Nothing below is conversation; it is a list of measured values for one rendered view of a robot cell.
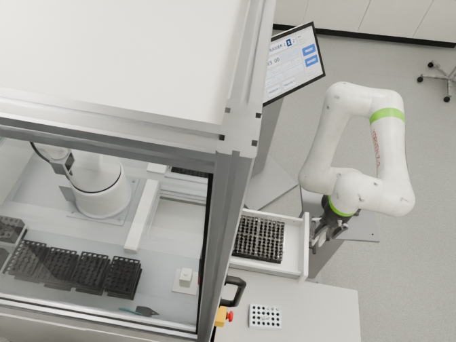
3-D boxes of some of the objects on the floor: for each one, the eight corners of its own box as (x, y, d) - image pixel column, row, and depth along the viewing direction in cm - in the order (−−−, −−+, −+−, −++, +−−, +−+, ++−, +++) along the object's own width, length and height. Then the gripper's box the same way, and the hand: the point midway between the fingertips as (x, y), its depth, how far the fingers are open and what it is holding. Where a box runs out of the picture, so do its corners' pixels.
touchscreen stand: (296, 186, 278) (342, 83, 196) (252, 215, 260) (281, 115, 178) (255, 144, 300) (281, 35, 217) (211, 168, 281) (221, 59, 199)
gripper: (314, 218, 119) (296, 248, 139) (359, 226, 119) (335, 255, 138) (315, 199, 124) (297, 231, 143) (357, 207, 124) (334, 237, 143)
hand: (318, 239), depth 138 cm, fingers closed
